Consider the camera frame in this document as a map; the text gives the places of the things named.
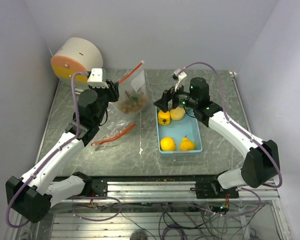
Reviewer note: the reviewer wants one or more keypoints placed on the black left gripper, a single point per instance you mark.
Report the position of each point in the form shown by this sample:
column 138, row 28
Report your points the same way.
column 114, row 87

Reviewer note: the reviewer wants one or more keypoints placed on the cream cylindrical drawer box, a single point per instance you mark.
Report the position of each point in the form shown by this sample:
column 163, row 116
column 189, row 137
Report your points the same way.
column 76, row 55

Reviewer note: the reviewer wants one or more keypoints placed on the yellow bell pepper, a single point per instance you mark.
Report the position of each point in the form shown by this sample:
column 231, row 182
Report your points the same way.
column 163, row 118

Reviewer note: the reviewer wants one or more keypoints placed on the clear orange zip top bag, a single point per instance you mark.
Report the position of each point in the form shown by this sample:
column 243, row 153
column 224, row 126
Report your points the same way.
column 135, row 80

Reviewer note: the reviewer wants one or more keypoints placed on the orange fruit right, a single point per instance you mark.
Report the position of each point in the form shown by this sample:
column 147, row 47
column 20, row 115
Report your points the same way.
column 187, row 145

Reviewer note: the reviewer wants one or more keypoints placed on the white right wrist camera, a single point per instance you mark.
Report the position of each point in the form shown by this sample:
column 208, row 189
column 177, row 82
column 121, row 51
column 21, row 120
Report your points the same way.
column 179, row 76

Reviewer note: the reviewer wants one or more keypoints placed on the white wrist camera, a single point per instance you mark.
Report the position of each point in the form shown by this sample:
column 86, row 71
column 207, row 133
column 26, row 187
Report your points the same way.
column 179, row 76
column 97, row 78

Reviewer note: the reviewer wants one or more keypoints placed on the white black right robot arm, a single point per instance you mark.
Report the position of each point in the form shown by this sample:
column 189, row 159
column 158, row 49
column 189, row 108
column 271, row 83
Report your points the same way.
column 261, row 158

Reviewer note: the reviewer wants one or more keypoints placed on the small white metal bracket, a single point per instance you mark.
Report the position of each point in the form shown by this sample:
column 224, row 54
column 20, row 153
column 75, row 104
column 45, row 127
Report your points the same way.
column 77, row 91

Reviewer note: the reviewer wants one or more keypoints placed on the yellow lemon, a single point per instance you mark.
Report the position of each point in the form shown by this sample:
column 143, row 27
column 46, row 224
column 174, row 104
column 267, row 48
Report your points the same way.
column 177, row 113

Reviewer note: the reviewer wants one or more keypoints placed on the orange fruit left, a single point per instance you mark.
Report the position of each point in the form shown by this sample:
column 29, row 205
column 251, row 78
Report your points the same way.
column 167, row 144

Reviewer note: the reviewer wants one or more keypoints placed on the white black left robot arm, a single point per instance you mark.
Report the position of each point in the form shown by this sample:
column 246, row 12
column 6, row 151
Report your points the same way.
column 33, row 194

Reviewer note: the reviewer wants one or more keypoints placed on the orange fruit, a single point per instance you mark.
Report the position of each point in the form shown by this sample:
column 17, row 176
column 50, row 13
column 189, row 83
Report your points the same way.
column 187, row 145
column 167, row 144

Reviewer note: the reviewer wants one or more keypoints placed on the light blue plastic basket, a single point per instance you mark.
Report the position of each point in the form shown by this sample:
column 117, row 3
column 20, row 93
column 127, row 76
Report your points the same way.
column 187, row 127

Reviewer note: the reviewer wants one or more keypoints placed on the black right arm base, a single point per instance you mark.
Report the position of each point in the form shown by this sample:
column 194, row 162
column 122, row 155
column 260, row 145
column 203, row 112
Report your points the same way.
column 207, row 187

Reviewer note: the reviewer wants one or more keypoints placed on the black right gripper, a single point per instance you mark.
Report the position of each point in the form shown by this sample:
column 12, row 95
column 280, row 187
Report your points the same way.
column 163, row 102

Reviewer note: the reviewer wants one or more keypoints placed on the white corner clip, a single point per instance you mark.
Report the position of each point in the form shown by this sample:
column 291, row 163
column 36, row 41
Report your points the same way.
column 233, row 74

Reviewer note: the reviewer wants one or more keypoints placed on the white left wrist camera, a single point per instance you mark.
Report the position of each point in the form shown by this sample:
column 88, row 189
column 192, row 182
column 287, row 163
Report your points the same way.
column 97, row 78

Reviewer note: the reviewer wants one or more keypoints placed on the aluminium rail frame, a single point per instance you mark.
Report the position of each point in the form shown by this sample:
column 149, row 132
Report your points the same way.
column 162, row 209

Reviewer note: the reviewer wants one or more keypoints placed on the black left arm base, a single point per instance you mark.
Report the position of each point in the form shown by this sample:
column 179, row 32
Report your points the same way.
column 93, row 187

